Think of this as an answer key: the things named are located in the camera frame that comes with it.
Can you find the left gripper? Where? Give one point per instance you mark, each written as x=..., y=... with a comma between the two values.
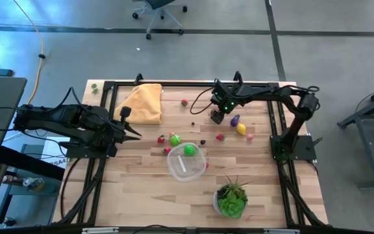
x=120, y=135

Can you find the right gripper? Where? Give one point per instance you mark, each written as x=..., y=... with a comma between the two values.
x=224, y=97

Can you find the brown kiwi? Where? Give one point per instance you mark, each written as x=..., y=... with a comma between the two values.
x=213, y=112

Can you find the purple eggplant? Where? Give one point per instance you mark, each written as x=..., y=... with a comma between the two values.
x=234, y=121

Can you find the yellow lemon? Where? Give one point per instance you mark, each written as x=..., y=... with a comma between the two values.
x=241, y=129

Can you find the round green fruit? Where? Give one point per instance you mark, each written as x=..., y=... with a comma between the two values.
x=175, y=140
x=189, y=150

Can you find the dark red cherry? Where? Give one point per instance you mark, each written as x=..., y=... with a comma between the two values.
x=202, y=142

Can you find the clear plastic container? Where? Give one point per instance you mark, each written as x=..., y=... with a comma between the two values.
x=187, y=172

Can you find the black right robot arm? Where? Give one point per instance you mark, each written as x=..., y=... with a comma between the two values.
x=265, y=92

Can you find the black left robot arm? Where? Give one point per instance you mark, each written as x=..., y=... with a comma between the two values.
x=60, y=118

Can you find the yellow-orange folded cloth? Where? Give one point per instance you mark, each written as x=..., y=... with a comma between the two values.
x=143, y=104

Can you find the small green leaf piece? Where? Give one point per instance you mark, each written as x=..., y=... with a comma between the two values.
x=94, y=86

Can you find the white paper label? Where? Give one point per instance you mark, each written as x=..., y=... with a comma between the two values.
x=50, y=156

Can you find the white faceted pot with succulents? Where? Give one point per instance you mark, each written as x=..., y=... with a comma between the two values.
x=231, y=204

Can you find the office chair base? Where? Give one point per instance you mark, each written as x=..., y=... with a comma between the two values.
x=157, y=3

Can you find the black rig crossbar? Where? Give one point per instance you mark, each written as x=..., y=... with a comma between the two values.
x=44, y=231

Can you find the black frame clamp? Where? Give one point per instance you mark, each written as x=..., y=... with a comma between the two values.
x=138, y=78
x=238, y=78

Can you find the black aluminium table frame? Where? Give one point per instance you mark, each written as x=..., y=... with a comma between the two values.
x=190, y=84

